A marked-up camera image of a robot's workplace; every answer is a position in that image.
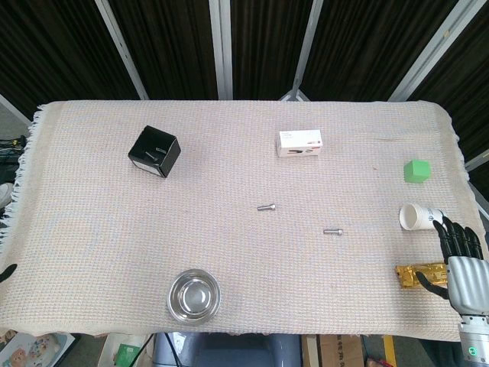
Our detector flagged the black open cardboard box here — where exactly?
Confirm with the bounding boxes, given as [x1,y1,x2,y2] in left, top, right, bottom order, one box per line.
[127,125,181,179]

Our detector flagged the gold snack bar wrapper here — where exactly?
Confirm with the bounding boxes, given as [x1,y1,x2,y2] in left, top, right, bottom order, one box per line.
[393,261,449,291]

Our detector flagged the colourful printed box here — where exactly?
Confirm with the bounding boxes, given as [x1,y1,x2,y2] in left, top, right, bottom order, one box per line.
[0,330,76,367]

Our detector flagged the green cube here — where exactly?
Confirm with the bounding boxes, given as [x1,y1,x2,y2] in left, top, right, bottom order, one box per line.
[403,159,432,185]

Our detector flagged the stainless steel bowl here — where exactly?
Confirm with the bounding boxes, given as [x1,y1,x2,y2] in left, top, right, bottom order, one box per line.
[168,268,222,326]

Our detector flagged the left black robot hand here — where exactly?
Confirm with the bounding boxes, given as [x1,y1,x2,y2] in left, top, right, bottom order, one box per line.
[0,263,18,284]

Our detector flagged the grey robot torso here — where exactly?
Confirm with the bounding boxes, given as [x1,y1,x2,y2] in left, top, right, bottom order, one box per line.
[152,331,303,367]

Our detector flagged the grey metal frame bar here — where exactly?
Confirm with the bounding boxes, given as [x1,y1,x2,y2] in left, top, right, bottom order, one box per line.
[0,93,32,128]
[463,148,489,172]

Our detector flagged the green package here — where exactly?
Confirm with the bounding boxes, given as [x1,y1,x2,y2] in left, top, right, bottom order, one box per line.
[114,343,141,365]

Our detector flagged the white stapler box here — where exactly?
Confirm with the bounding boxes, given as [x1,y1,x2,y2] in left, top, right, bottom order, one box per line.
[277,129,325,159]

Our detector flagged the beige woven tablecloth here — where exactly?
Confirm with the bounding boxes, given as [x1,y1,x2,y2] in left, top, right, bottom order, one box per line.
[0,99,489,343]

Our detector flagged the brown cardboard box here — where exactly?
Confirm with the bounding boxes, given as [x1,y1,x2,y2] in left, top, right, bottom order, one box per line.
[301,334,364,367]

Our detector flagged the white paper cup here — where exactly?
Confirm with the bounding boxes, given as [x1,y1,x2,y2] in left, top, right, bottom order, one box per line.
[399,203,449,232]

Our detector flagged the grey metal frame post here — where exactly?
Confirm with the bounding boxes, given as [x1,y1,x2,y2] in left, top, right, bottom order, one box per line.
[387,0,479,102]
[208,0,235,100]
[280,0,325,102]
[94,0,150,101]

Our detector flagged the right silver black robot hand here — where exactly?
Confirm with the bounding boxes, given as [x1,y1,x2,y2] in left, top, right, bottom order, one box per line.
[415,218,489,317]

